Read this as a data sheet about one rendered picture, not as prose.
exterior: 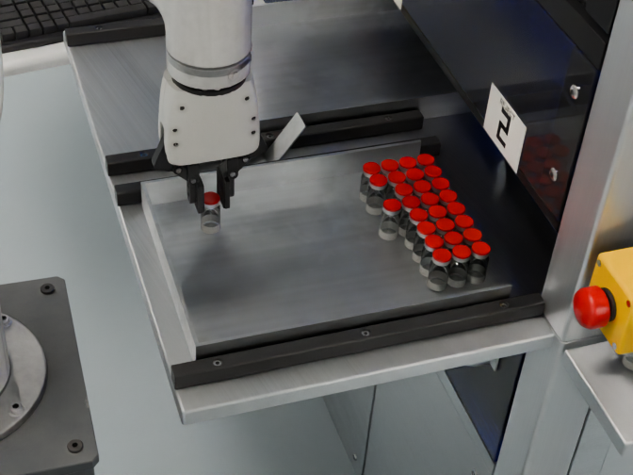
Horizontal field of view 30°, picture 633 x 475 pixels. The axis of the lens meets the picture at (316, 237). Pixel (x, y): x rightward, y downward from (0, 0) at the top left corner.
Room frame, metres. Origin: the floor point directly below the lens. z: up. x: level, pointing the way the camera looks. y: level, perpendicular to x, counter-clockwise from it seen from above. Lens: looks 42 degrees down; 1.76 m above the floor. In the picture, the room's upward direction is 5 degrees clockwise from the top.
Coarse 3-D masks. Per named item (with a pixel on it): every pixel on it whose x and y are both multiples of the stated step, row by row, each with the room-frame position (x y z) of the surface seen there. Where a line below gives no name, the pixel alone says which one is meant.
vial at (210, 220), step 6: (204, 204) 0.98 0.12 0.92; (204, 210) 0.98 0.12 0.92; (210, 210) 0.98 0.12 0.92; (216, 210) 0.98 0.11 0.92; (204, 216) 0.98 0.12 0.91; (210, 216) 0.98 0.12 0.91; (216, 216) 0.98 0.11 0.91; (204, 222) 0.98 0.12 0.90; (210, 222) 0.98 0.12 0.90; (216, 222) 0.98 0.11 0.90; (204, 228) 0.98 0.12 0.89; (210, 228) 0.98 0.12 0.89; (216, 228) 0.98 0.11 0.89
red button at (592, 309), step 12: (588, 288) 0.80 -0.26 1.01; (600, 288) 0.80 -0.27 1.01; (576, 300) 0.80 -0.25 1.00; (588, 300) 0.79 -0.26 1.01; (600, 300) 0.79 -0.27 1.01; (576, 312) 0.80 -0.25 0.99; (588, 312) 0.78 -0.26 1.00; (600, 312) 0.78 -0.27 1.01; (588, 324) 0.78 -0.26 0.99; (600, 324) 0.78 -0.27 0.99
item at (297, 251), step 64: (256, 192) 1.06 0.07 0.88; (320, 192) 1.07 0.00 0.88; (192, 256) 0.94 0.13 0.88; (256, 256) 0.95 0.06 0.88; (320, 256) 0.96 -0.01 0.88; (384, 256) 0.97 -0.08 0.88; (192, 320) 0.85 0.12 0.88; (256, 320) 0.85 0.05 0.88; (320, 320) 0.83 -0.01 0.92; (384, 320) 0.85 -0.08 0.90
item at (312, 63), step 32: (320, 0) 1.46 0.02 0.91; (352, 0) 1.47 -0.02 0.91; (384, 0) 1.49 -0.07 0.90; (256, 32) 1.41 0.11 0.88; (288, 32) 1.41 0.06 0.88; (320, 32) 1.42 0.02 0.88; (352, 32) 1.43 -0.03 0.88; (384, 32) 1.43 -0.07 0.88; (256, 64) 1.33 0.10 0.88; (288, 64) 1.33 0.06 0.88; (320, 64) 1.34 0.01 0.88; (352, 64) 1.35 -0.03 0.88; (384, 64) 1.35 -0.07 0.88; (416, 64) 1.36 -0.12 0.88; (288, 96) 1.26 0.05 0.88; (320, 96) 1.27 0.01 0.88; (352, 96) 1.27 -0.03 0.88; (384, 96) 1.28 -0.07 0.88; (416, 96) 1.24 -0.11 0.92; (448, 96) 1.25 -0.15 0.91
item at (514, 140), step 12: (492, 84) 1.08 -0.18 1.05; (492, 96) 1.07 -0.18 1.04; (492, 108) 1.07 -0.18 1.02; (504, 108) 1.04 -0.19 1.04; (492, 120) 1.06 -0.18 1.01; (504, 120) 1.04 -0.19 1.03; (516, 120) 1.02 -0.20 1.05; (492, 132) 1.06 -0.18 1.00; (504, 132) 1.04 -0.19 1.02; (516, 132) 1.01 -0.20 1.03; (516, 144) 1.01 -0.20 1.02; (504, 156) 1.03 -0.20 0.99; (516, 156) 1.00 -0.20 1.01; (516, 168) 1.00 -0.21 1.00
